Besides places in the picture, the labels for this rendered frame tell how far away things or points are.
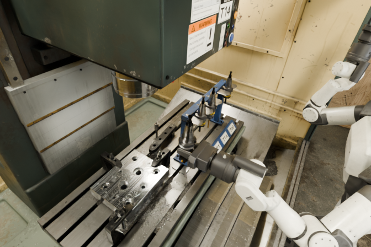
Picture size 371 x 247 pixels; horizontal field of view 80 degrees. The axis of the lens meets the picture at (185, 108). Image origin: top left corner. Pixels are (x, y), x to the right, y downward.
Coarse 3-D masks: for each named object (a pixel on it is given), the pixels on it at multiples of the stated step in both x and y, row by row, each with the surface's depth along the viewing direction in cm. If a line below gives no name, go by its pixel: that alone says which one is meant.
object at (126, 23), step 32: (32, 0) 67; (64, 0) 59; (96, 0) 53; (128, 0) 48; (160, 0) 44; (32, 32) 76; (64, 32) 66; (96, 32) 58; (128, 32) 52; (160, 32) 48; (128, 64) 57; (160, 64) 52; (192, 64) 64
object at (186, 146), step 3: (180, 138) 78; (195, 138) 78; (180, 141) 77; (195, 141) 78; (180, 144) 78; (183, 144) 76; (186, 144) 76; (189, 144) 76; (192, 144) 76; (195, 144) 78; (180, 147) 77; (183, 147) 77; (186, 147) 77; (189, 147) 77; (192, 147) 77; (186, 150) 77; (189, 150) 77
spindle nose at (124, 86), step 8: (112, 72) 71; (120, 80) 70; (128, 80) 69; (136, 80) 69; (120, 88) 72; (128, 88) 71; (136, 88) 71; (144, 88) 72; (152, 88) 74; (128, 96) 73; (136, 96) 73; (144, 96) 74
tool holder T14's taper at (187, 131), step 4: (192, 124) 74; (184, 128) 74; (188, 128) 73; (192, 128) 74; (184, 132) 75; (188, 132) 74; (192, 132) 75; (184, 136) 75; (188, 136) 75; (192, 136) 75; (184, 140) 76; (188, 140) 75; (192, 140) 76
